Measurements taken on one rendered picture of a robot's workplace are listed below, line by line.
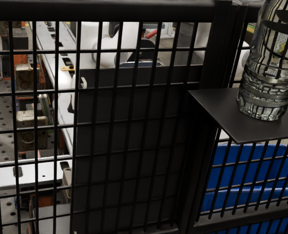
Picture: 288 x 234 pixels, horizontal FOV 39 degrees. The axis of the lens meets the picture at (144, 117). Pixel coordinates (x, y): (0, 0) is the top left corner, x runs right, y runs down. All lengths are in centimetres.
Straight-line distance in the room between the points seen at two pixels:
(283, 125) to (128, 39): 60
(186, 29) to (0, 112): 266
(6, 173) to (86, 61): 35
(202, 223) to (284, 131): 30
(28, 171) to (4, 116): 85
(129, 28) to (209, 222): 53
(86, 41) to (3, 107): 99
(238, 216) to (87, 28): 59
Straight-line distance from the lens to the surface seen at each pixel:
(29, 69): 154
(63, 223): 90
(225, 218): 78
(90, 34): 106
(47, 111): 122
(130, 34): 105
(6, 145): 172
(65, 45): 189
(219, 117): 51
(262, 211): 83
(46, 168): 109
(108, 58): 103
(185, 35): 426
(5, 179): 107
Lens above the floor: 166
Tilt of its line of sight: 30 degrees down
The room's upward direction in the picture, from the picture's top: 8 degrees clockwise
